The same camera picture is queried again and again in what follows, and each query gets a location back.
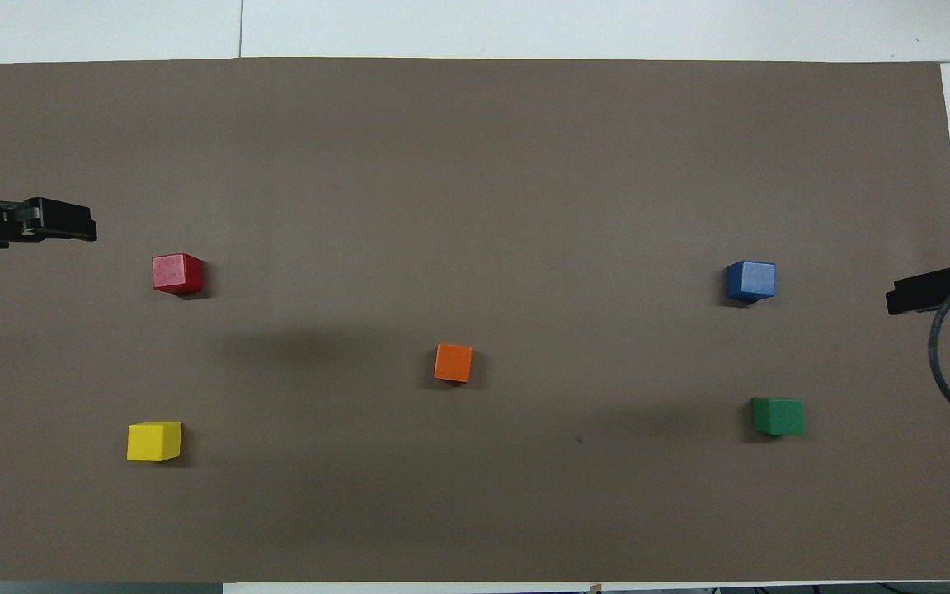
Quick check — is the red wooden block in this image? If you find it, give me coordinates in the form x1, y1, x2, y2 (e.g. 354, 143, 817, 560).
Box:
152, 252, 205, 296

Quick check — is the blue wooden block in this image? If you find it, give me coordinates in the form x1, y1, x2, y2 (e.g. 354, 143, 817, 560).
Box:
727, 261, 777, 302

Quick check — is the green wooden block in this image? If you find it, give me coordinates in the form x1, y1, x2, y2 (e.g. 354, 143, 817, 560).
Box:
752, 397, 806, 436

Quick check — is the yellow wooden block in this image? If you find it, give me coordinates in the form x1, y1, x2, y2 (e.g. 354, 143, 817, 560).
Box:
126, 421, 183, 463

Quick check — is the orange wooden block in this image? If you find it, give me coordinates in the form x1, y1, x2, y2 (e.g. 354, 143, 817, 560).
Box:
433, 342, 474, 384

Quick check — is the brown paper table mat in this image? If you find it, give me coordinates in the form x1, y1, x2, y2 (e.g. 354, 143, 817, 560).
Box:
0, 56, 950, 583

